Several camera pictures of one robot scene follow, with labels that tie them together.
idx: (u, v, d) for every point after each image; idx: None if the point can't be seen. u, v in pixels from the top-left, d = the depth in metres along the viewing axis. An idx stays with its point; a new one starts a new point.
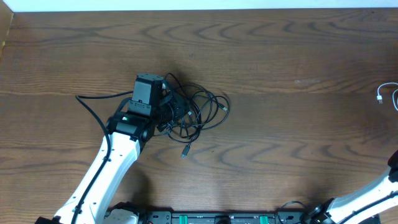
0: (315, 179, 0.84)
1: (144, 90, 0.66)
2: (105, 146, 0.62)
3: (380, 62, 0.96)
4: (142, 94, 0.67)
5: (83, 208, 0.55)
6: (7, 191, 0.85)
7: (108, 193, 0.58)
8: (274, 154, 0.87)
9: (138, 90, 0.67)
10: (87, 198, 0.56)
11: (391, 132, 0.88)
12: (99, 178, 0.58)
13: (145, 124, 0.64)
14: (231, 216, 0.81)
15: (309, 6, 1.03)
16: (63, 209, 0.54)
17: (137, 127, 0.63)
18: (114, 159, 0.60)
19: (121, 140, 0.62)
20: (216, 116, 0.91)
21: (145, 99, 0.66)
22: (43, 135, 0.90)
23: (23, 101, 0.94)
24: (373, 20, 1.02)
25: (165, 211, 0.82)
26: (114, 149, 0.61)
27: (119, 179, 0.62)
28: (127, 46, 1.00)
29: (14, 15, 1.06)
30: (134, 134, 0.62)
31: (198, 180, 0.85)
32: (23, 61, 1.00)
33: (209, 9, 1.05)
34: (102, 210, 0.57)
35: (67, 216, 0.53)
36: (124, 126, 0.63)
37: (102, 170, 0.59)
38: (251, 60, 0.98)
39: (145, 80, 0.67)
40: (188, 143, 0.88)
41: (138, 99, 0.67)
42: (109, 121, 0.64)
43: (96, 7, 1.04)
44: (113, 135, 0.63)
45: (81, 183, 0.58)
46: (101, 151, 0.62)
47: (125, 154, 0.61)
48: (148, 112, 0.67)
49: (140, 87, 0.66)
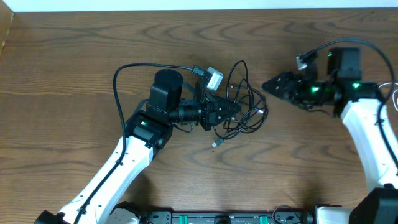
0: (316, 179, 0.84)
1: (161, 98, 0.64)
2: (120, 149, 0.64)
3: (380, 63, 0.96)
4: (158, 100, 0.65)
5: (87, 209, 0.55)
6: (7, 191, 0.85)
7: (114, 197, 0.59)
8: (274, 154, 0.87)
9: (155, 96, 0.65)
10: (93, 199, 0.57)
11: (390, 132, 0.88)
12: (108, 180, 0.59)
13: (161, 130, 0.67)
14: (231, 216, 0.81)
15: (309, 6, 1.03)
16: (69, 206, 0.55)
17: (153, 135, 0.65)
18: (126, 164, 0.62)
19: (136, 145, 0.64)
20: (252, 121, 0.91)
21: (161, 106, 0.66)
22: (42, 135, 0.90)
23: (23, 101, 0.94)
24: (373, 20, 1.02)
25: (166, 211, 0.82)
26: (128, 154, 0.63)
27: (127, 185, 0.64)
28: (127, 46, 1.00)
29: (14, 15, 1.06)
30: (150, 140, 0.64)
31: (198, 180, 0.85)
32: (22, 61, 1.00)
33: (209, 9, 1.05)
34: (106, 214, 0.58)
35: (71, 214, 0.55)
36: (141, 130, 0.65)
37: (112, 173, 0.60)
38: (251, 60, 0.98)
39: (162, 86, 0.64)
40: (225, 136, 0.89)
41: (156, 104, 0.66)
42: (128, 123, 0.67)
43: (96, 7, 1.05)
44: (130, 138, 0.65)
45: (89, 183, 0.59)
46: (115, 153, 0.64)
47: (138, 160, 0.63)
48: (165, 119, 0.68)
49: (157, 94, 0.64)
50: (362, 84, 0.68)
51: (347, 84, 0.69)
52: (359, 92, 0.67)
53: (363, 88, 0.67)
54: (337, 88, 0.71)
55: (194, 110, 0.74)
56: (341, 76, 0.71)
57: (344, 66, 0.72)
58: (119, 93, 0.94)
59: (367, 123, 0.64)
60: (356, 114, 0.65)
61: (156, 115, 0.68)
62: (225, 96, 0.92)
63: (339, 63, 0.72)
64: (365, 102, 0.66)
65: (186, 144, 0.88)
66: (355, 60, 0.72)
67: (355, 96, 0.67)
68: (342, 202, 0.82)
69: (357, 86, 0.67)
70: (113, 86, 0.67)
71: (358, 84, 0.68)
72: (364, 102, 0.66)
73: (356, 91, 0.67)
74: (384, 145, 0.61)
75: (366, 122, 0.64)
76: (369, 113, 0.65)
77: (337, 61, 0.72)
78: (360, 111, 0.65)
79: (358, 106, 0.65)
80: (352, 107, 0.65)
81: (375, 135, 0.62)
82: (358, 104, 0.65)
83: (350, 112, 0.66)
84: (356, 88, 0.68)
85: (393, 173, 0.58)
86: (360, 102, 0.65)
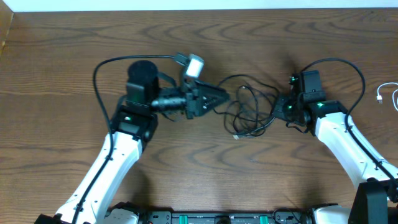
0: (316, 179, 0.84)
1: (138, 92, 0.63)
2: (108, 145, 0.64)
3: (380, 62, 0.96)
4: (136, 95, 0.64)
5: (84, 206, 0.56)
6: (7, 191, 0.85)
7: (109, 191, 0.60)
8: (274, 154, 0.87)
9: (131, 91, 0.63)
10: (89, 196, 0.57)
11: (391, 132, 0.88)
12: (101, 176, 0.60)
13: (147, 123, 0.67)
14: (231, 216, 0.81)
15: (309, 6, 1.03)
16: (64, 206, 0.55)
17: (140, 128, 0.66)
18: (116, 158, 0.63)
19: (124, 139, 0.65)
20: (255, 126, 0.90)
21: (141, 100, 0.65)
22: (42, 135, 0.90)
23: (23, 101, 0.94)
24: (373, 19, 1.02)
25: (166, 211, 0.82)
26: (117, 149, 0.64)
27: (119, 179, 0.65)
28: (127, 46, 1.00)
29: (14, 15, 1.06)
30: (137, 134, 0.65)
31: (198, 180, 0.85)
32: (22, 61, 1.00)
33: (209, 9, 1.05)
34: (102, 209, 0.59)
35: (69, 214, 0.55)
36: (127, 126, 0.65)
37: (104, 168, 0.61)
38: (251, 60, 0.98)
39: (137, 81, 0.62)
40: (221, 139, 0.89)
41: (135, 99, 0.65)
42: (112, 121, 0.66)
43: (96, 7, 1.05)
44: (117, 134, 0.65)
45: (83, 182, 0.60)
46: (103, 150, 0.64)
47: (127, 154, 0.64)
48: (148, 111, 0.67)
49: (132, 91, 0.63)
50: (325, 104, 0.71)
51: (311, 105, 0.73)
52: (322, 111, 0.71)
53: (326, 106, 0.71)
54: (306, 111, 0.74)
55: (176, 99, 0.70)
56: (308, 98, 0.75)
57: (307, 89, 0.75)
58: (119, 93, 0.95)
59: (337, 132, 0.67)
60: (326, 127, 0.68)
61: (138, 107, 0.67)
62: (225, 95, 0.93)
63: (302, 87, 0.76)
64: (333, 115, 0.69)
65: (186, 144, 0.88)
66: (316, 83, 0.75)
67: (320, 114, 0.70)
68: (342, 202, 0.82)
69: (321, 106, 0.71)
70: (95, 85, 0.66)
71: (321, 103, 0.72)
72: (331, 116, 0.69)
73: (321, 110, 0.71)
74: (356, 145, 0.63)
75: (337, 132, 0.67)
76: (336, 124, 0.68)
77: (300, 86, 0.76)
78: (328, 123, 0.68)
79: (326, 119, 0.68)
80: (321, 123, 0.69)
81: (347, 141, 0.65)
82: (326, 118, 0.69)
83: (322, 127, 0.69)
84: (319, 107, 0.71)
85: (372, 168, 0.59)
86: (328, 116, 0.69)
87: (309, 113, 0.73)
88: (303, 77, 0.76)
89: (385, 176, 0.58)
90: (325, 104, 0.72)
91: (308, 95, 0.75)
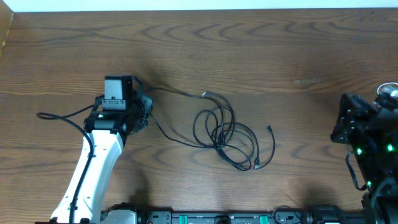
0: (316, 179, 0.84)
1: (115, 86, 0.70)
2: (87, 144, 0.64)
3: (380, 63, 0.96)
4: (114, 91, 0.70)
5: (78, 204, 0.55)
6: (7, 191, 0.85)
7: (99, 187, 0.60)
8: (274, 154, 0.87)
9: (109, 87, 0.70)
10: (80, 193, 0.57)
11: None
12: (89, 173, 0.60)
13: (122, 117, 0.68)
14: (231, 216, 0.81)
15: (309, 6, 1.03)
16: (59, 209, 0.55)
17: (115, 122, 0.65)
18: (99, 155, 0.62)
19: (101, 135, 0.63)
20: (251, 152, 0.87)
21: (119, 95, 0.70)
22: (42, 135, 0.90)
23: (23, 101, 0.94)
24: (373, 20, 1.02)
25: (166, 211, 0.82)
26: (97, 145, 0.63)
27: (107, 174, 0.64)
28: (127, 47, 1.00)
29: (14, 15, 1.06)
30: (114, 127, 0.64)
31: (198, 180, 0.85)
32: (22, 61, 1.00)
33: (209, 9, 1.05)
34: (97, 204, 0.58)
35: (64, 214, 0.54)
36: (102, 122, 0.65)
37: (89, 166, 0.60)
38: (251, 60, 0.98)
39: (114, 77, 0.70)
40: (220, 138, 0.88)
41: (112, 96, 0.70)
42: (85, 122, 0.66)
43: (96, 7, 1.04)
44: (93, 133, 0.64)
45: (71, 182, 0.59)
46: (83, 149, 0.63)
47: (109, 147, 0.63)
48: (124, 107, 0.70)
49: (111, 86, 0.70)
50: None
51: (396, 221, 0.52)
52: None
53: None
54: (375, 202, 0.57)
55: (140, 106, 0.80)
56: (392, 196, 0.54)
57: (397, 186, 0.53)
58: None
59: None
60: None
61: (114, 106, 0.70)
62: (225, 96, 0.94)
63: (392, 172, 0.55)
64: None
65: (187, 144, 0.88)
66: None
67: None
68: (343, 202, 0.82)
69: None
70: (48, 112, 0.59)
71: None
72: None
73: None
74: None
75: None
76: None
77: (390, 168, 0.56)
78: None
79: None
80: None
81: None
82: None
83: None
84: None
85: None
86: None
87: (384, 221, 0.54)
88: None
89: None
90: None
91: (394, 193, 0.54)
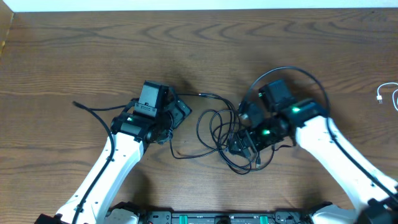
0: (316, 179, 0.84)
1: (152, 94, 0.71)
2: (109, 146, 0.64)
3: (380, 63, 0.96)
4: (148, 98, 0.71)
5: (84, 207, 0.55)
6: (7, 191, 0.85)
7: (110, 193, 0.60)
8: (274, 154, 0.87)
9: (145, 93, 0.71)
10: (89, 196, 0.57)
11: (391, 133, 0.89)
12: (102, 177, 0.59)
13: (149, 125, 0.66)
14: (231, 216, 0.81)
15: (310, 6, 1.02)
16: (65, 207, 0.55)
17: (142, 129, 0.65)
18: (117, 160, 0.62)
19: (125, 140, 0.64)
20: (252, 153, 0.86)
21: (153, 102, 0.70)
22: (42, 135, 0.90)
23: (23, 101, 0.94)
24: (373, 19, 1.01)
25: (166, 211, 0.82)
26: (118, 150, 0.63)
27: (120, 180, 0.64)
28: (127, 47, 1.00)
29: (14, 15, 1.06)
30: (138, 134, 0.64)
31: (198, 180, 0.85)
32: (22, 61, 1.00)
33: (209, 9, 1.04)
34: (103, 210, 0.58)
35: (69, 214, 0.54)
36: (128, 126, 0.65)
37: (104, 170, 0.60)
38: (251, 60, 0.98)
39: (153, 84, 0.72)
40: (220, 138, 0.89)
41: (145, 102, 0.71)
42: (114, 121, 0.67)
43: (95, 7, 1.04)
44: (117, 135, 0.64)
45: (84, 182, 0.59)
46: (105, 151, 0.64)
47: (129, 155, 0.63)
48: (154, 116, 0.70)
49: (148, 92, 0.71)
50: (302, 107, 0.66)
51: (288, 109, 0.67)
52: (300, 117, 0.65)
53: (303, 110, 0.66)
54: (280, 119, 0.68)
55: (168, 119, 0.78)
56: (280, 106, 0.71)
57: (277, 99, 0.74)
58: (119, 93, 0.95)
59: (323, 144, 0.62)
60: (309, 141, 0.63)
61: (145, 112, 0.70)
62: (225, 96, 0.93)
63: (271, 98, 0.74)
64: (313, 122, 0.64)
65: (187, 144, 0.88)
66: (283, 91, 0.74)
67: (300, 121, 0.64)
68: (342, 202, 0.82)
69: (297, 111, 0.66)
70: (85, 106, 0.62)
71: (297, 108, 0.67)
72: (311, 122, 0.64)
73: (298, 115, 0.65)
74: (346, 158, 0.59)
75: (323, 144, 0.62)
76: (321, 132, 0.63)
77: (269, 98, 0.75)
78: (311, 135, 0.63)
79: (306, 130, 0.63)
80: (301, 134, 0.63)
81: (335, 152, 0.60)
82: (307, 128, 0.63)
83: (305, 140, 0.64)
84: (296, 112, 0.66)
85: (368, 184, 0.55)
86: (307, 125, 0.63)
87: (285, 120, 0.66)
88: (269, 90, 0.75)
89: (383, 193, 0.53)
90: (300, 107, 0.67)
91: (280, 104, 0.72)
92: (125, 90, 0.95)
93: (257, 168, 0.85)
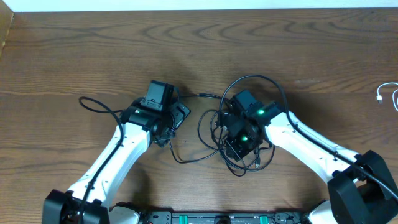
0: (316, 179, 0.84)
1: (158, 90, 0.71)
2: (118, 133, 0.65)
3: (380, 63, 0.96)
4: (155, 94, 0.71)
5: (96, 185, 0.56)
6: (7, 191, 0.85)
7: (119, 175, 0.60)
8: (274, 154, 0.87)
9: (152, 90, 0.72)
10: (100, 175, 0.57)
11: (390, 133, 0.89)
12: (112, 160, 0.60)
13: (155, 117, 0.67)
14: (231, 216, 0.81)
15: (310, 6, 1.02)
16: (77, 184, 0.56)
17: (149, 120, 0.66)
18: (127, 145, 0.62)
19: (134, 128, 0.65)
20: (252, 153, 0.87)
21: (160, 99, 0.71)
22: (41, 135, 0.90)
23: (23, 101, 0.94)
24: (373, 19, 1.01)
25: (166, 211, 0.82)
26: (127, 136, 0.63)
27: (129, 165, 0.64)
28: (127, 47, 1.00)
29: (14, 15, 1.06)
30: (146, 125, 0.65)
31: (198, 180, 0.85)
32: (22, 61, 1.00)
33: (209, 9, 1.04)
34: (112, 190, 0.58)
35: (81, 191, 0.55)
36: (136, 117, 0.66)
37: (114, 154, 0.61)
38: (251, 60, 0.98)
39: (160, 83, 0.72)
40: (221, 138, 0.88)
41: (152, 98, 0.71)
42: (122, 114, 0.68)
43: (95, 7, 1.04)
44: (126, 124, 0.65)
45: (95, 163, 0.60)
46: (114, 137, 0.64)
47: (137, 141, 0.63)
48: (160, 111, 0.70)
49: (155, 89, 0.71)
50: (267, 110, 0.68)
51: (254, 114, 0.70)
52: (265, 117, 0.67)
53: (265, 111, 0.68)
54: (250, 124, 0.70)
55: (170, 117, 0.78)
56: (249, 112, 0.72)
57: (245, 106, 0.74)
58: (119, 93, 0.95)
59: (287, 135, 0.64)
60: (275, 135, 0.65)
61: (152, 107, 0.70)
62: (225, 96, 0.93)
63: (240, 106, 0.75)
64: (277, 120, 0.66)
65: (187, 144, 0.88)
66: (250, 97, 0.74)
67: (266, 119, 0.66)
68: None
69: (262, 113, 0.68)
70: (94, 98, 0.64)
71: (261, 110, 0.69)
72: (275, 121, 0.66)
73: (264, 115, 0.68)
74: (308, 142, 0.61)
75: (287, 135, 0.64)
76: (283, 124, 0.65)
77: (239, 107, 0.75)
78: (275, 130, 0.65)
79: (273, 127, 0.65)
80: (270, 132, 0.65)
81: (298, 140, 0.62)
82: (272, 125, 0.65)
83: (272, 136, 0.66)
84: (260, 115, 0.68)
85: (331, 160, 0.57)
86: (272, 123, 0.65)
87: (254, 123, 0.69)
88: (237, 101, 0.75)
89: (346, 164, 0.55)
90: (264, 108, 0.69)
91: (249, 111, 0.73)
92: (125, 90, 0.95)
93: (257, 168, 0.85)
